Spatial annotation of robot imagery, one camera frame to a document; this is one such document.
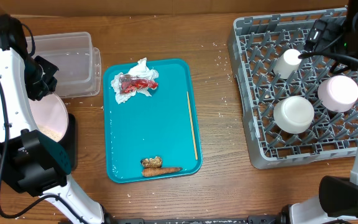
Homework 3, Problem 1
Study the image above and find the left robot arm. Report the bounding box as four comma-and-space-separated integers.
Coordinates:
0, 14, 113, 223

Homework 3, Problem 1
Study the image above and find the clear plastic storage bin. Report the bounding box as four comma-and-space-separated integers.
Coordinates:
34, 32, 101, 98

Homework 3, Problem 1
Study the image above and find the white tissue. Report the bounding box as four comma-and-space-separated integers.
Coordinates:
111, 58, 159, 104

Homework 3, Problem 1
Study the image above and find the carrot piece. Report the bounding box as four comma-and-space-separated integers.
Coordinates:
142, 167, 182, 177

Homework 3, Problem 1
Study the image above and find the brown food scrap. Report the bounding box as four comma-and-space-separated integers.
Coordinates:
140, 156, 162, 169

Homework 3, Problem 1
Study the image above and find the pile of white rice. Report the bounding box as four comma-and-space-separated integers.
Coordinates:
37, 124, 63, 142

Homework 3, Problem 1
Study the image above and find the white cup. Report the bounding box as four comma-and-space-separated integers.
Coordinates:
273, 49, 301, 80

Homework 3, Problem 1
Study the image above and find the red snack wrapper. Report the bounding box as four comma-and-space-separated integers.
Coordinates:
119, 75, 158, 94

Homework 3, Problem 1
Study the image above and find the black rectangular tray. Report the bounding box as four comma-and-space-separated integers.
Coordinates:
0, 113, 78, 180

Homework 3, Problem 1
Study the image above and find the large white plate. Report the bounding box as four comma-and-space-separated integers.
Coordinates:
29, 93, 68, 140

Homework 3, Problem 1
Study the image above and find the grey dishwasher rack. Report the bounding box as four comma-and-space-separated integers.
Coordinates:
227, 8, 358, 169

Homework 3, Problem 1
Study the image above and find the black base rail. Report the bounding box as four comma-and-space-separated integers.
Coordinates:
108, 215, 289, 224

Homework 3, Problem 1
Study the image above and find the wooden chopstick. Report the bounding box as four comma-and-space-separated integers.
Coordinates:
186, 91, 198, 161

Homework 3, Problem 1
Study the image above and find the teal serving tray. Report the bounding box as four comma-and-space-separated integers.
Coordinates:
103, 58, 203, 184

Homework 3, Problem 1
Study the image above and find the small white bowl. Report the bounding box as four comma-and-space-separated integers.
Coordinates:
273, 96, 314, 134

